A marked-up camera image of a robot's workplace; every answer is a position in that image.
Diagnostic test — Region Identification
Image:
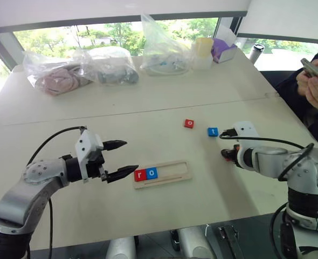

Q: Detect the white tissue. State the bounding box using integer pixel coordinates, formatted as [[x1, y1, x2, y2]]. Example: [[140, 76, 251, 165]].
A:
[[215, 23, 237, 44]]

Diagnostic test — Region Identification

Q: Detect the person's right hand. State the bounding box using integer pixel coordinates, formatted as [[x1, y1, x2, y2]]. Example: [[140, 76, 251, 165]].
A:
[[296, 58, 318, 96]]

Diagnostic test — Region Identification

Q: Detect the red letter r block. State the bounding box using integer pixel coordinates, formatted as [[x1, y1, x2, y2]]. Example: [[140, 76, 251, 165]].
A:
[[134, 169, 147, 182]]

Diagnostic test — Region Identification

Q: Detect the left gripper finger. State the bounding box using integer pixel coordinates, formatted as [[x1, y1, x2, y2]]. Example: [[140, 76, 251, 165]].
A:
[[106, 164, 140, 185], [102, 139, 128, 152]]

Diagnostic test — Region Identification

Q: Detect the small black caster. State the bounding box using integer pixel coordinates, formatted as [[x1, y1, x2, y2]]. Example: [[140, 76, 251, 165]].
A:
[[170, 229, 182, 252]]

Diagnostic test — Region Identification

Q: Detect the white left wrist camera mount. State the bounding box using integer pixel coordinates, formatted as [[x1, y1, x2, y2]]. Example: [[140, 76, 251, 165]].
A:
[[74, 128, 105, 185]]

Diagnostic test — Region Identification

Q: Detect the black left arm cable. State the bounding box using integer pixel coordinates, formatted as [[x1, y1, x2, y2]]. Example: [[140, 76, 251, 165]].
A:
[[26, 125, 86, 259]]

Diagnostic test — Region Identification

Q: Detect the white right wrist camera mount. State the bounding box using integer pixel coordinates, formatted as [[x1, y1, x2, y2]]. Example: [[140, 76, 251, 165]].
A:
[[232, 121, 259, 168]]

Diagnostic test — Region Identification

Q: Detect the silver rounded robot leg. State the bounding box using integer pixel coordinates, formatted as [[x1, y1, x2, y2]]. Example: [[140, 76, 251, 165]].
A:
[[106, 236, 137, 259], [178, 226, 212, 259]]

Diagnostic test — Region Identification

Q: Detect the translucent white container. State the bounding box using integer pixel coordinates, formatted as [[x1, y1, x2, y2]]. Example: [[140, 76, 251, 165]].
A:
[[191, 43, 214, 70]]

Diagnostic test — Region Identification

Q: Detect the grey cloth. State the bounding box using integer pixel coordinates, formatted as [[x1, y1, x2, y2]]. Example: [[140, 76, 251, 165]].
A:
[[98, 67, 140, 85]]

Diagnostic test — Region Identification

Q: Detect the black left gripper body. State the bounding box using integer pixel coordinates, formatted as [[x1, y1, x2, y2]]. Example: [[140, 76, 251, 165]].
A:
[[85, 140, 109, 182]]

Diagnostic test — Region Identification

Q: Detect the black metal bracket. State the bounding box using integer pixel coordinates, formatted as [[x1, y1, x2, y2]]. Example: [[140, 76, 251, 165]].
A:
[[216, 224, 245, 259]]

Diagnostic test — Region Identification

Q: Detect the white container in bag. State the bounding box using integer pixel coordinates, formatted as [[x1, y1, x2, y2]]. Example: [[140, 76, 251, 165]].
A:
[[144, 53, 190, 76]]

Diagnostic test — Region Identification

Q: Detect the red letter o block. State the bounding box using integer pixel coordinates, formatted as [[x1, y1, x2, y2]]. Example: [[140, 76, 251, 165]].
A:
[[182, 118, 196, 130]]

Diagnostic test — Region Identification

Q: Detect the narrow white roller blind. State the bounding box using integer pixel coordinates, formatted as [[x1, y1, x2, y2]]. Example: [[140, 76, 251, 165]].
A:
[[236, 0, 318, 42]]

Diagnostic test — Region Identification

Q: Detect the person in dark clothing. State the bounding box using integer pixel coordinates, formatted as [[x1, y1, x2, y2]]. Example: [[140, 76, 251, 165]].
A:
[[274, 44, 318, 153]]

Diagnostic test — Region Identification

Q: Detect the wide white roller blind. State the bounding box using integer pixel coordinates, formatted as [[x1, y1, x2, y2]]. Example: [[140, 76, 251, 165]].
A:
[[0, 0, 252, 29]]

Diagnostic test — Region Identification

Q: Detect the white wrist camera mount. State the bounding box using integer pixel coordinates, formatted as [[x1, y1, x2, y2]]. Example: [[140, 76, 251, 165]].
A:
[[232, 121, 259, 168], [74, 128, 105, 185]]

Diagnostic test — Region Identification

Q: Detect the clear bag with grey cloth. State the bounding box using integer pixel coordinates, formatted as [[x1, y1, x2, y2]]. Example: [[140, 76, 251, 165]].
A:
[[89, 46, 141, 87]]

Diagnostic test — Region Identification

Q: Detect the purple tissue box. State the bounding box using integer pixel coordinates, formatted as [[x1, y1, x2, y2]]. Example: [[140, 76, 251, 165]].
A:
[[212, 37, 238, 64]]

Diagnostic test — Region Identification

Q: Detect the wooden letter tray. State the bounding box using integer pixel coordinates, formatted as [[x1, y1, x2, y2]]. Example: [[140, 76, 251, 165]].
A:
[[133, 160, 193, 190]]

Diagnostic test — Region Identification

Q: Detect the white tumbler with black lid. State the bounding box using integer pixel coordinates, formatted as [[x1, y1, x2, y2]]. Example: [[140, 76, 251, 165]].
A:
[[248, 43, 265, 65]]

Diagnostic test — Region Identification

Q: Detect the tall clear plastic bag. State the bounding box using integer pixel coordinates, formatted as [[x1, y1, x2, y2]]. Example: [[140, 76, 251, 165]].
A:
[[140, 12, 194, 77]]

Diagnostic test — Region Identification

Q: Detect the blue letter o block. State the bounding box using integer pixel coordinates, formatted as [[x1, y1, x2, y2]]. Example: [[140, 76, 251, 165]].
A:
[[146, 167, 159, 180]]

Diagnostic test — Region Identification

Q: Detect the yellow plastic cup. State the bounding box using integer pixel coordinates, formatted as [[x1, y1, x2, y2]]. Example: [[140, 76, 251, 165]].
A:
[[195, 37, 215, 58]]

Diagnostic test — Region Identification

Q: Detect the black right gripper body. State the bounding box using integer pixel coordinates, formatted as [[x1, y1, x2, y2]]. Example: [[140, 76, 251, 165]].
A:
[[229, 145, 240, 164]]

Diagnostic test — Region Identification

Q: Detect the pink cloth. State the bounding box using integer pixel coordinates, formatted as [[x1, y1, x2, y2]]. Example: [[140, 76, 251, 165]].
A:
[[38, 66, 92, 96]]

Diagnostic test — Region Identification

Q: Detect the clear bag with pink cloth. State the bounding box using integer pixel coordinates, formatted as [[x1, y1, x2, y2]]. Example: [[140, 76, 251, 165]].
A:
[[22, 49, 95, 97]]

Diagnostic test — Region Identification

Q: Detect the smartphone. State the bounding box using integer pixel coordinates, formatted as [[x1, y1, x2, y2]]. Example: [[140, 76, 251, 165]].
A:
[[300, 57, 318, 79]]

